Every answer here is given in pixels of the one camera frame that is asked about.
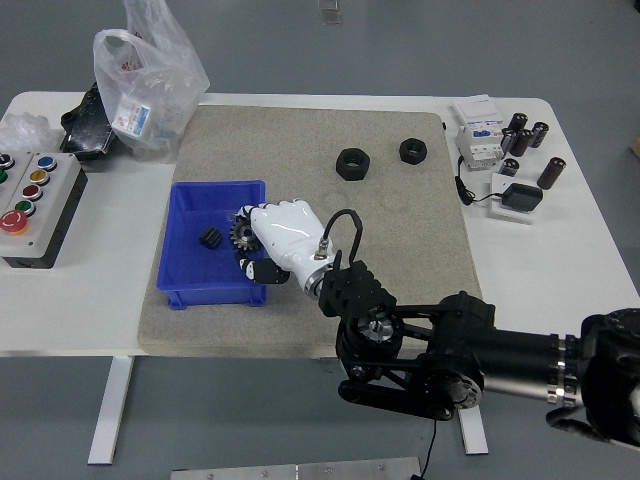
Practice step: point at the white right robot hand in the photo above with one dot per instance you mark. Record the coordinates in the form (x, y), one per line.
(290, 235)

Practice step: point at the large black gear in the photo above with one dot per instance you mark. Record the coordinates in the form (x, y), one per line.
(241, 236)

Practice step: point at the small black gear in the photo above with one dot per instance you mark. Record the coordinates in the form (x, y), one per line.
(210, 237)

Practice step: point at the blue plastic box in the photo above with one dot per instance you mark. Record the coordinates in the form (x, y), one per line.
(200, 270)

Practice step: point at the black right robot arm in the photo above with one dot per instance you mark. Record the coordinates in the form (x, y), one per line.
(500, 350)

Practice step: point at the large black hex nut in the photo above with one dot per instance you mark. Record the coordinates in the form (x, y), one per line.
(352, 164)

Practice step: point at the small black hex nut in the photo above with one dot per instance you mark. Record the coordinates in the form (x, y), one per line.
(412, 150)

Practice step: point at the grey five-button control box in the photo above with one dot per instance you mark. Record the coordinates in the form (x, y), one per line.
(50, 215)

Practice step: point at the brown cardboard box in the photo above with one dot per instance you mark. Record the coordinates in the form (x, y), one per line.
(635, 145)

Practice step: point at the grey-brown mat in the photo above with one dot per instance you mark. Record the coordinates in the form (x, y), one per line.
(300, 150)

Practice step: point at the white blue packet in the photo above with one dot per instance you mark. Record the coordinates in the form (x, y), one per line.
(132, 116)

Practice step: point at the translucent white plastic bag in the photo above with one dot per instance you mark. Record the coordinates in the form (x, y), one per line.
(165, 75)

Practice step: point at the white circuit breaker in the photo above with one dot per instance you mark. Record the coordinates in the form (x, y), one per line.
(477, 135)

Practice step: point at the white socket plate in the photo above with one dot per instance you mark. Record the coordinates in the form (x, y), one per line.
(505, 212)

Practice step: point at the black cylindrical capacitor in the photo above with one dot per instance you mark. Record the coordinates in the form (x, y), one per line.
(507, 142)
(519, 123)
(551, 174)
(538, 135)
(521, 143)
(510, 168)

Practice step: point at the black plastic case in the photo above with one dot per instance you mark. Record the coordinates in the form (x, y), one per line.
(85, 130)

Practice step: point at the clear floor marker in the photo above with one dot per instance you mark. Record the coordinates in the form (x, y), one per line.
(327, 5)

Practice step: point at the black power adapter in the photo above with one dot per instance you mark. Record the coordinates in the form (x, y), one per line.
(522, 197)

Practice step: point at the white table leg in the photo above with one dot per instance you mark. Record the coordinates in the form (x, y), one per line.
(112, 410)
(474, 437)

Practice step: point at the blue push button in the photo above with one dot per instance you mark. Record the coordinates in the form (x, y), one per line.
(45, 162)

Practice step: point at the yellow push button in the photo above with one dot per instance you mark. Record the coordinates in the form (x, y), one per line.
(38, 176)

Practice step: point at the red push button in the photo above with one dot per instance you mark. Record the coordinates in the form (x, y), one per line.
(31, 191)

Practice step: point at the green push button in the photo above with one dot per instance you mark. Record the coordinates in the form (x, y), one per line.
(23, 206)

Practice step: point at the red emergency stop button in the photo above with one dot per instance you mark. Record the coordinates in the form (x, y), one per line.
(13, 221)

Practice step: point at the crumpled clear plastic wrap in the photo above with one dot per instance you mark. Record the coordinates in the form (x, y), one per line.
(22, 127)

